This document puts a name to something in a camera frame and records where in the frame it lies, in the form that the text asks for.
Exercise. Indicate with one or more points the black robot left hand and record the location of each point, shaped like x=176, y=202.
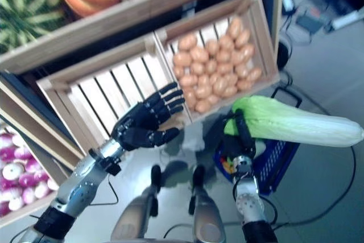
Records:
x=136, y=129

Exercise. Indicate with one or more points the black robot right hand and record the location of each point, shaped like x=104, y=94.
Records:
x=246, y=137

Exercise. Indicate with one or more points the blue plastic shopping basket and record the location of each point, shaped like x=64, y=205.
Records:
x=268, y=187

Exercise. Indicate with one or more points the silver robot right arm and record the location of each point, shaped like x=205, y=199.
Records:
x=250, y=200

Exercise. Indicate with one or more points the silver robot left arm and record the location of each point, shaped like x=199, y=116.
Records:
x=79, y=180

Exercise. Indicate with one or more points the orange yellow vegetable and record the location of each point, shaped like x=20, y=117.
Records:
x=226, y=164

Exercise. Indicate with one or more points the brown potato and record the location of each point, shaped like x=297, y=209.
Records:
x=244, y=84
x=187, y=43
x=212, y=47
x=235, y=28
x=191, y=98
x=254, y=74
x=199, y=54
x=213, y=99
x=229, y=91
x=182, y=59
x=242, y=38
x=202, y=106
x=226, y=43

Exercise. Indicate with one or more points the wooden slatted cabbage crate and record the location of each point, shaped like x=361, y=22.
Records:
x=85, y=92

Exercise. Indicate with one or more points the silver robot left leg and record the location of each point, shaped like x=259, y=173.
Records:
x=133, y=214

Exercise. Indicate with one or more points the silver robot leg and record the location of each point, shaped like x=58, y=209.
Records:
x=204, y=217
x=133, y=214

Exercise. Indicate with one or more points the silver robot right leg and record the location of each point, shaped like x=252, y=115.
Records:
x=204, y=217

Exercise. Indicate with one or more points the black round base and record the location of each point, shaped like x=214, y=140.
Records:
x=284, y=52

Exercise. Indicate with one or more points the wooden display shelf stand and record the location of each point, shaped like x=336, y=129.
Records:
x=42, y=129

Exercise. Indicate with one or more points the wooden potato crate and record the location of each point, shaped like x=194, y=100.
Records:
x=264, y=41

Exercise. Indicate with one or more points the wooden pumpkin crate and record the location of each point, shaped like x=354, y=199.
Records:
x=85, y=35

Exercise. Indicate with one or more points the purple white turnip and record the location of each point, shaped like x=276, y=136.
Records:
x=12, y=172

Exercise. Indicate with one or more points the grey flat box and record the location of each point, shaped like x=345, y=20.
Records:
x=307, y=21

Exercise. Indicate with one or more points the wooden turnip crate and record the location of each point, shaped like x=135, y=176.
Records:
x=28, y=211

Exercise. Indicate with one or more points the black power adapter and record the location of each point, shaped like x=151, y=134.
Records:
x=288, y=1

